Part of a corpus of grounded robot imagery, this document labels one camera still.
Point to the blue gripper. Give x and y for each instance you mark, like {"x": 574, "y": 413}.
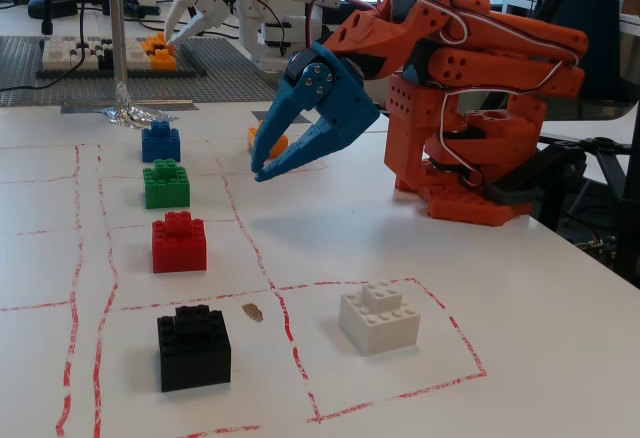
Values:
{"x": 350, "y": 103}

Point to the white brick block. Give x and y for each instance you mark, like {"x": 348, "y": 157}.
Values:
{"x": 375, "y": 328}

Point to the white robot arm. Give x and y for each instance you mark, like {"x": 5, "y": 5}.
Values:
{"x": 250, "y": 33}

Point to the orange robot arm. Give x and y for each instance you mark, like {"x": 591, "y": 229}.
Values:
{"x": 500, "y": 33}

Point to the orange brick block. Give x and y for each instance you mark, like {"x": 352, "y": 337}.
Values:
{"x": 278, "y": 146}

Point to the blue brick block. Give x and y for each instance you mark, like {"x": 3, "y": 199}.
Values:
{"x": 160, "y": 145}

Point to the small green brick block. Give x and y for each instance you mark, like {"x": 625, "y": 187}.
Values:
{"x": 167, "y": 188}

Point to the red brick block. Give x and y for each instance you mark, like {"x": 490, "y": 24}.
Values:
{"x": 179, "y": 248}

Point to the black brick block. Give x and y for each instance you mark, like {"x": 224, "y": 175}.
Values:
{"x": 195, "y": 353}

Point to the silver-grey tape patch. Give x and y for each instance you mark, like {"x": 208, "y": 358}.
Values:
{"x": 272, "y": 83}

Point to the grey studded baseplate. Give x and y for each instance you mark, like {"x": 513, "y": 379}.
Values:
{"x": 225, "y": 75}

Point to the metal pole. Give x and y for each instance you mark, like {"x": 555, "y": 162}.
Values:
{"x": 118, "y": 23}

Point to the aluminium foil sheet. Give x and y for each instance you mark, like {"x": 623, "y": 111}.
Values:
{"x": 132, "y": 116}

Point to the white black orange brick panel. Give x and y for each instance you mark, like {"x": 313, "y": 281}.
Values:
{"x": 65, "y": 53}

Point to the black table clamp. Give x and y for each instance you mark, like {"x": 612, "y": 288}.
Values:
{"x": 550, "y": 168}

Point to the blue chair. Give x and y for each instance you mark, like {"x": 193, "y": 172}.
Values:
{"x": 580, "y": 48}

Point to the black desk frame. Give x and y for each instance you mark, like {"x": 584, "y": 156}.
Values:
{"x": 630, "y": 198}

